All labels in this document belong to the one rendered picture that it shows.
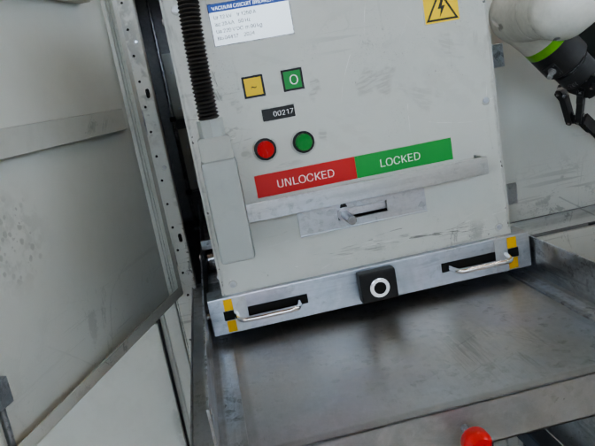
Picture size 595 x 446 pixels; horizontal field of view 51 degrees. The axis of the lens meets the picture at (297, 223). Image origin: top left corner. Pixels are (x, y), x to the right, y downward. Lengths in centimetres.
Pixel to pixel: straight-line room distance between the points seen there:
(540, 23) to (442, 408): 67
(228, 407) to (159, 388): 60
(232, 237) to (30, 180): 31
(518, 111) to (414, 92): 48
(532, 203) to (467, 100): 50
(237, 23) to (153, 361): 75
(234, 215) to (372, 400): 30
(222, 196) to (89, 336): 36
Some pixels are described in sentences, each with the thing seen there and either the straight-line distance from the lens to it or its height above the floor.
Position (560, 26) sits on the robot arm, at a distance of 115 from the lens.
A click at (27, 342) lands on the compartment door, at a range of 95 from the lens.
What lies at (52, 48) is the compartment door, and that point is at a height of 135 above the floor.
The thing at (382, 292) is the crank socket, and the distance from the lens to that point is 100.
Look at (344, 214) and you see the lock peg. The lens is 97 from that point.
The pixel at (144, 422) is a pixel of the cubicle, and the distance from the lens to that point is 145.
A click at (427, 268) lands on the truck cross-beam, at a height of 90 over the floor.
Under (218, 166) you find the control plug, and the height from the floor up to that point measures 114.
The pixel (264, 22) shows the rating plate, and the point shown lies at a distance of 97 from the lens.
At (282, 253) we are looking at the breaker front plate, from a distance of 99.
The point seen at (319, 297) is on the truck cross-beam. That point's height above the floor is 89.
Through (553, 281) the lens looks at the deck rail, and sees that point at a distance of 108.
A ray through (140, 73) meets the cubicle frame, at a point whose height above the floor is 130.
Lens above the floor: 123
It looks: 13 degrees down
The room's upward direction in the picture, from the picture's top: 10 degrees counter-clockwise
